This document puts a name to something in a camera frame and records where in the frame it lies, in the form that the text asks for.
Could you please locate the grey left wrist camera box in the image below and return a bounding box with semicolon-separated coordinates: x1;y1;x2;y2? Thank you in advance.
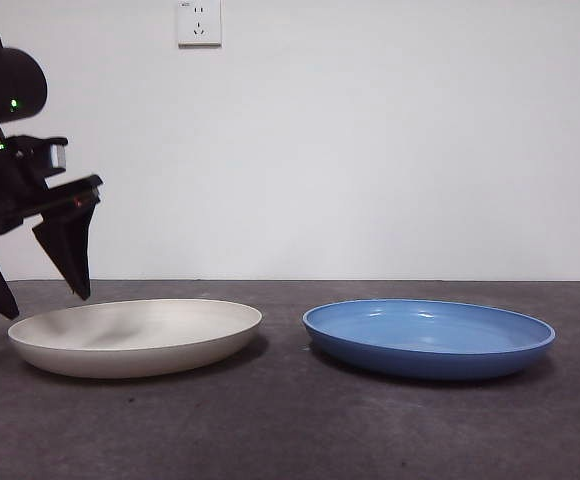
19;135;70;175

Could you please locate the white round plate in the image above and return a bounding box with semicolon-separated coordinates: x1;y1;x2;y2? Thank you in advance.
7;298;265;380

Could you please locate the white wall socket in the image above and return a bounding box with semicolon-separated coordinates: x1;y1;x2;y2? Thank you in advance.
177;0;223;50

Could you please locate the blue round plate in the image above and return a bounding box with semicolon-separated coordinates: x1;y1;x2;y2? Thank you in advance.
301;298;557;381

